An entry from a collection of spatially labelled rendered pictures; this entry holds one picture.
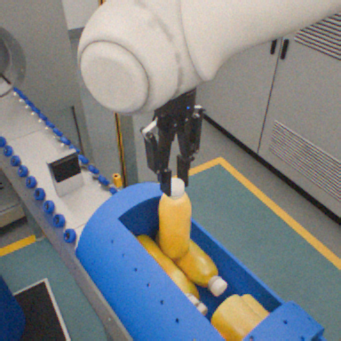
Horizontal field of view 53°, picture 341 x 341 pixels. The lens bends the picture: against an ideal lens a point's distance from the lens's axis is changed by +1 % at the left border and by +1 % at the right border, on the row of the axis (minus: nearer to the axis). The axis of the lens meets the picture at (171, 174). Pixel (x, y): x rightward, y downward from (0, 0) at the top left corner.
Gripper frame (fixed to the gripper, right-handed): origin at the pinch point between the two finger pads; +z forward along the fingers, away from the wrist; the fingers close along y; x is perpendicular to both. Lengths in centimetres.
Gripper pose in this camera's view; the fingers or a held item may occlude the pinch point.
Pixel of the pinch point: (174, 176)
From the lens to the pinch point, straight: 69.5
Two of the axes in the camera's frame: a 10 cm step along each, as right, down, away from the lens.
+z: 0.1, 7.4, 6.7
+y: -7.8, 4.2, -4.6
